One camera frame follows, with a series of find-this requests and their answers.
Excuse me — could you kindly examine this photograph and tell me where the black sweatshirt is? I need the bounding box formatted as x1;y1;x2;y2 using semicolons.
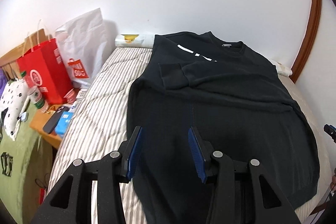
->
127;32;320;223

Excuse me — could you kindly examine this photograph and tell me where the green blanket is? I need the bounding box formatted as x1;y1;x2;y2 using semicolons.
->
1;106;52;223

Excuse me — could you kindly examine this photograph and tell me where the black smartphone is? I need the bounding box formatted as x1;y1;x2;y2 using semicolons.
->
43;106;70;134

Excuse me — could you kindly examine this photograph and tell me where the striped quilted mattress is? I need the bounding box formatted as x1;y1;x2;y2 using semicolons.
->
49;47;332;222

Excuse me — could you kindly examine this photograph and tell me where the blue card box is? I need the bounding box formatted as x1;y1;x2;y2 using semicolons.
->
55;111;73;138

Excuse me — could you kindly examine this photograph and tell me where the orange bedside table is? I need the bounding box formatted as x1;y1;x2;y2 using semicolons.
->
29;104;71;149

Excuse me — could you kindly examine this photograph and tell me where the green white bottle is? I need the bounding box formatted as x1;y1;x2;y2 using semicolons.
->
27;86;49;113

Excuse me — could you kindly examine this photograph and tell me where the white spotted cloth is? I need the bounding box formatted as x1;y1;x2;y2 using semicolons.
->
1;79;29;141

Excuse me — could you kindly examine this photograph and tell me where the red paper shopping bag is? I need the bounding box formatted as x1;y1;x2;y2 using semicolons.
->
17;38;73;105

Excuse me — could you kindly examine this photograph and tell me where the purple plush toy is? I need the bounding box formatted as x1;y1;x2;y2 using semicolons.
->
0;68;7;96

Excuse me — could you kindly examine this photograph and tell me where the wooden headboard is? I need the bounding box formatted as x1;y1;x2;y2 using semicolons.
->
0;28;49;80

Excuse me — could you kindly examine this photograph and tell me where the white paper shopping bag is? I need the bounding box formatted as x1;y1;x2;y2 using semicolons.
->
55;8;117;89

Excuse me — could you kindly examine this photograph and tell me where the brown wooden door frame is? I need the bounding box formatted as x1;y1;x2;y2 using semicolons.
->
289;0;322;83

